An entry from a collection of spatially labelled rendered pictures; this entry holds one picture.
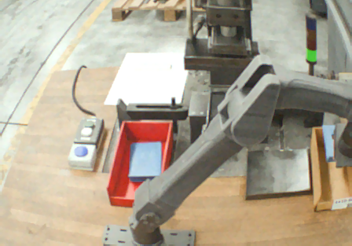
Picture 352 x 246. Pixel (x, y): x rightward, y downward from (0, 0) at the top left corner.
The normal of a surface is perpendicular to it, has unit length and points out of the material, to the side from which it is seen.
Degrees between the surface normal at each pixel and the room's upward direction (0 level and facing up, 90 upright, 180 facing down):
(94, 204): 0
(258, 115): 90
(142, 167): 0
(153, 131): 90
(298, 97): 88
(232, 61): 90
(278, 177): 0
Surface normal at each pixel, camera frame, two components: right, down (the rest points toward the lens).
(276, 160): -0.06, -0.82
